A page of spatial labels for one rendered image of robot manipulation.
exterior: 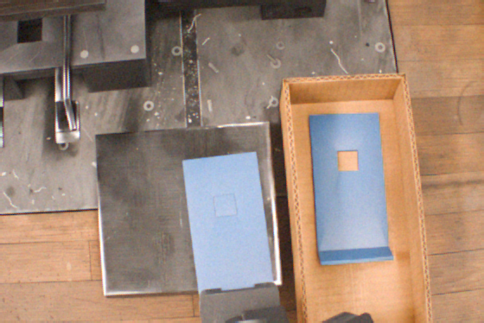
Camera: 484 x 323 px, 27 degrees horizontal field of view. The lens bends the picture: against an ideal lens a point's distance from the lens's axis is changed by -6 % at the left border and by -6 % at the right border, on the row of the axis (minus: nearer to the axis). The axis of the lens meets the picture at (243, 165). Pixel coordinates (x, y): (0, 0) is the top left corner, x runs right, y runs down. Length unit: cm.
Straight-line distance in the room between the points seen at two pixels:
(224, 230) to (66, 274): 16
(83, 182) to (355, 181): 27
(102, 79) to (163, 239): 17
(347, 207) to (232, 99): 16
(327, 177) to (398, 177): 7
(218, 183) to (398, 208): 18
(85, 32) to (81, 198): 17
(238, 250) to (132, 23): 24
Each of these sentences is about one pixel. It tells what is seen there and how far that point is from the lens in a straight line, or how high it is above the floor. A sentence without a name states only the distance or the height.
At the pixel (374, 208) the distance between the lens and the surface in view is 102.
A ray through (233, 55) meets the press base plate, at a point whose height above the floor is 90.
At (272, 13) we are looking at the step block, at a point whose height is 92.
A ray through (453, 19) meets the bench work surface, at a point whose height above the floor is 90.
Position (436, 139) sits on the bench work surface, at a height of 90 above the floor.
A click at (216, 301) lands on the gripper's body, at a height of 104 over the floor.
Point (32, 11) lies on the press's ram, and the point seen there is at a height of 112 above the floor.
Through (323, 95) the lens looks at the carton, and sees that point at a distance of 103.
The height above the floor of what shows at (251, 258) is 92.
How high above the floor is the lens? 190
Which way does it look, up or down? 75 degrees down
